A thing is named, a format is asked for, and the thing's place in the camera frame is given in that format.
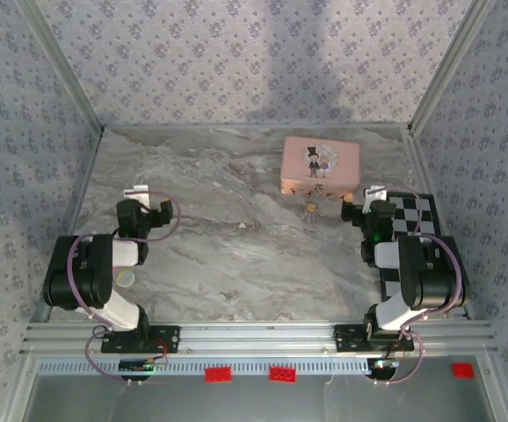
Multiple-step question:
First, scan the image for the green circuit board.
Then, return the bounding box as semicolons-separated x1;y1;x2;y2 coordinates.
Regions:
119;359;168;375
366;357;399;380

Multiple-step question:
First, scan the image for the grey metal sheet panel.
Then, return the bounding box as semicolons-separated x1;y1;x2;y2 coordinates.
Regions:
20;373;499;422

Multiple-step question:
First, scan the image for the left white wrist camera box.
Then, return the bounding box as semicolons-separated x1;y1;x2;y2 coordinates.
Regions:
123;185;151;206

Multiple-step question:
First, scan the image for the slotted grey cable duct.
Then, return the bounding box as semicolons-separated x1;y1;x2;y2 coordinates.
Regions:
38;356;372;375

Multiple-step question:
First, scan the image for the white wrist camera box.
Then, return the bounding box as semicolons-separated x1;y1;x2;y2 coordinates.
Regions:
363;185;389;203
123;185;151;206

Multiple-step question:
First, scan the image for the small yellow white cup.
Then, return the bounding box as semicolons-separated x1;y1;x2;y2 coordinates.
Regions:
114;267;137;289

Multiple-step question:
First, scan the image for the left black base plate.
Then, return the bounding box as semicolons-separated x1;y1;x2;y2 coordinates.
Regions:
100;324;181;354

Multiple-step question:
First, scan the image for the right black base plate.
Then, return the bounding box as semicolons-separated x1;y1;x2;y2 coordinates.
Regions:
333;324;415;353

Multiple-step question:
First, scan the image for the left green circuit board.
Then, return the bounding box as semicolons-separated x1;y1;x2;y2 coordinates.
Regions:
119;359;168;375

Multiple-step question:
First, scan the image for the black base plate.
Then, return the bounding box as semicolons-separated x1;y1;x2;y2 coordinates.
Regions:
100;324;181;354
333;324;415;353

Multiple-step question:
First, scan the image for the right green circuit board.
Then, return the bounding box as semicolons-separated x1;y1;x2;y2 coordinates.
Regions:
366;357;399;380

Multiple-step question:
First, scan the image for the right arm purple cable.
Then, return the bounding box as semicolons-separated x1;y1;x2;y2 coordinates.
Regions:
367;184;465;387

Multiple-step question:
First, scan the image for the pink tin box with couple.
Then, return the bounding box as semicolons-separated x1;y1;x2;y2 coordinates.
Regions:
279;135;361;200

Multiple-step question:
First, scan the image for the aluminium mounting rail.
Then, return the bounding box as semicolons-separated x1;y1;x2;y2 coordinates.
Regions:
19;320;499;355

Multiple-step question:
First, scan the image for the black white chessboard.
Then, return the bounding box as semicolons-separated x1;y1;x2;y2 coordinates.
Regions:
376;192;473;309

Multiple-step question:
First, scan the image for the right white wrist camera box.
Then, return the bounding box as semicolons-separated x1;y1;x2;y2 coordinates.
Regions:
363;185;389;203

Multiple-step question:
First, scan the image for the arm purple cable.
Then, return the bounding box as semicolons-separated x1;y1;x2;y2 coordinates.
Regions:
69;189;183;387
367;184;465;387

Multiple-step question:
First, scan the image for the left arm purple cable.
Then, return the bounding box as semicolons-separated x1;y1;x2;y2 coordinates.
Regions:
69;189;183;387

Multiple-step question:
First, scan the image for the aluminium frame post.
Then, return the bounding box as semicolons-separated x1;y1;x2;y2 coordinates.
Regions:
406;0;499;135
14;0;106;134

